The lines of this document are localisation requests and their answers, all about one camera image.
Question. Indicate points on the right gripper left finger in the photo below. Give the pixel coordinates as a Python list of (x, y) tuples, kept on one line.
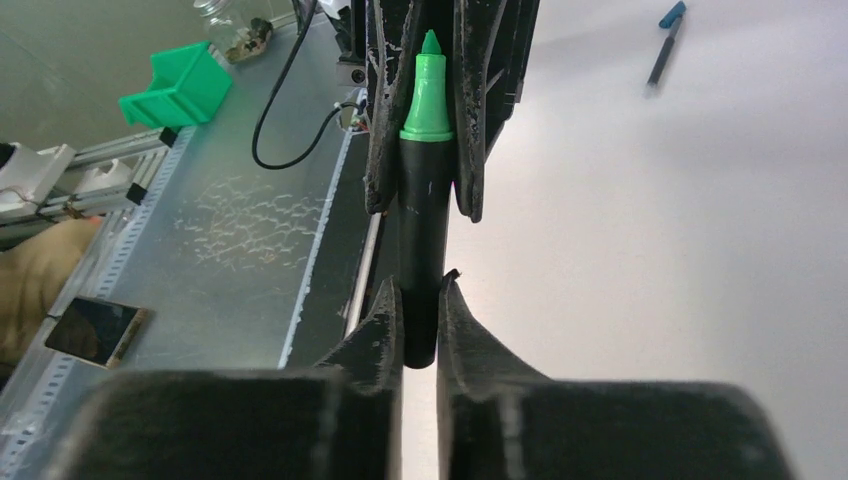
[(336, 419)]

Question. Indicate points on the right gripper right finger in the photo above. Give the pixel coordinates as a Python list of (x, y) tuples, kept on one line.
[(499, 418)]

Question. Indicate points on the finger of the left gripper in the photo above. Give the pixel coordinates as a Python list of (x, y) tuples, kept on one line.
[(392, 28), (491, 46)]

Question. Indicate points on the black marker red cap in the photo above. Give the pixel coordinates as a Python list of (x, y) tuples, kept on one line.
[(426, 143)]

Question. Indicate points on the blue black pen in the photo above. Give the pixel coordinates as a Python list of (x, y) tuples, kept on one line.
[(671, 23)]

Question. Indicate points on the glass jar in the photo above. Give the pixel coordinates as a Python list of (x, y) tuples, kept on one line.
[(238, 29)]

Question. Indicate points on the green plastic bin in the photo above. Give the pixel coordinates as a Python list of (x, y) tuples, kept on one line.
[(188, 86)]

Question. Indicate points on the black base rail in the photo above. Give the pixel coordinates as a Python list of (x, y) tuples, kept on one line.
[(339, 269)]

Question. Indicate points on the smartphone on frame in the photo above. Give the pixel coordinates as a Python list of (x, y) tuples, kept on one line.
[(96, 331)]

